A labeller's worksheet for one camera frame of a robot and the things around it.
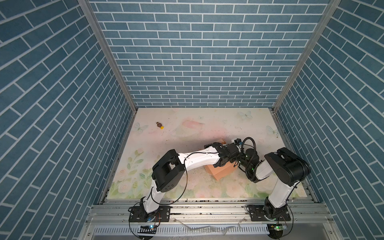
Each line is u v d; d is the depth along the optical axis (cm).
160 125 109
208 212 76
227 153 62
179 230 71
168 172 48
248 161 73
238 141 79
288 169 49
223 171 89
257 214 74
